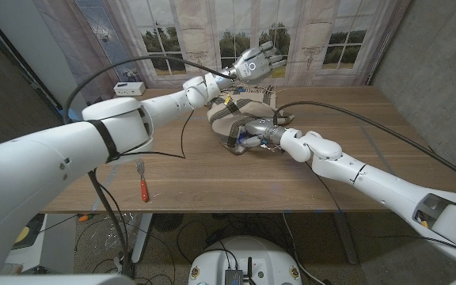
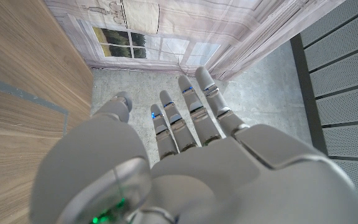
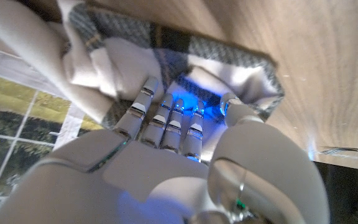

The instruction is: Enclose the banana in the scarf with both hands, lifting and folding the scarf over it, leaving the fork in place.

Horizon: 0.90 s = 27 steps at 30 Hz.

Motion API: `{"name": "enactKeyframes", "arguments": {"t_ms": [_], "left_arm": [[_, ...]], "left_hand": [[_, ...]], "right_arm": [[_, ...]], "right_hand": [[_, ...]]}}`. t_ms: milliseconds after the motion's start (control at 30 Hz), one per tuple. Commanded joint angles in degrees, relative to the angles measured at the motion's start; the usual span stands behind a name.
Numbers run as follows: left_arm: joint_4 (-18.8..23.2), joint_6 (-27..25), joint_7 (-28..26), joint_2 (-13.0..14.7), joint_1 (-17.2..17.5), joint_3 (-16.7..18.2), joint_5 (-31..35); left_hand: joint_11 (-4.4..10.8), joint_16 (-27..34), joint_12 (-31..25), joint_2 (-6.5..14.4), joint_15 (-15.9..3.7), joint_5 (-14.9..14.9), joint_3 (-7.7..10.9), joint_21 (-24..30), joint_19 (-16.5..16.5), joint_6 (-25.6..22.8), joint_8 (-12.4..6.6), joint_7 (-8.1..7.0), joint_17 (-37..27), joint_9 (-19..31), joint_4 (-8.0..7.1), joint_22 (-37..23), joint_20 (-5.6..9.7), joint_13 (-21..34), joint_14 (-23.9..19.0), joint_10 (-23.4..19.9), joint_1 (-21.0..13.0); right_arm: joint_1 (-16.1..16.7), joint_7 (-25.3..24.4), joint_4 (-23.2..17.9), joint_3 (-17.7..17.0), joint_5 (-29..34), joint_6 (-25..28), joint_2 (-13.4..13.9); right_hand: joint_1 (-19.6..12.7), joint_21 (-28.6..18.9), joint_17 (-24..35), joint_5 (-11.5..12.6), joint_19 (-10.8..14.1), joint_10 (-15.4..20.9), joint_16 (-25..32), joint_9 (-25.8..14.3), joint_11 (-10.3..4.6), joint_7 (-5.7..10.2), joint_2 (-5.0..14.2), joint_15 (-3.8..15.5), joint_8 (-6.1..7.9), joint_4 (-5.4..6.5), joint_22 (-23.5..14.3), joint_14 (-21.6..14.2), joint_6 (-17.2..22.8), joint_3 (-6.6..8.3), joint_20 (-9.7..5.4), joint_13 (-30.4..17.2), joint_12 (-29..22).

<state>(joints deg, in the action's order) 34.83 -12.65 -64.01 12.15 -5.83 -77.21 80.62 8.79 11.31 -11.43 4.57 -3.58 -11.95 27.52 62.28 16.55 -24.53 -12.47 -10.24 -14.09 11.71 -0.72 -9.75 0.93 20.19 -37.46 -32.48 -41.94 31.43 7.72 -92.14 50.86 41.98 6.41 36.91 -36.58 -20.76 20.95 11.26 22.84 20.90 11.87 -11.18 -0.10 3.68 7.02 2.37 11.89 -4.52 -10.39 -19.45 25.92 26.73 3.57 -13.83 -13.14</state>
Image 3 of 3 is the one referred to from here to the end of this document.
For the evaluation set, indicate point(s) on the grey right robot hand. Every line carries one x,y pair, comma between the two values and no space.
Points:
154,174

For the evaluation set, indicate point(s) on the printed window backdrop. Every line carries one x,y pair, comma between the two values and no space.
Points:
20,124

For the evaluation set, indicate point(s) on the cream plaid scarf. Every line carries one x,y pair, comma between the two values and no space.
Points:
129,59

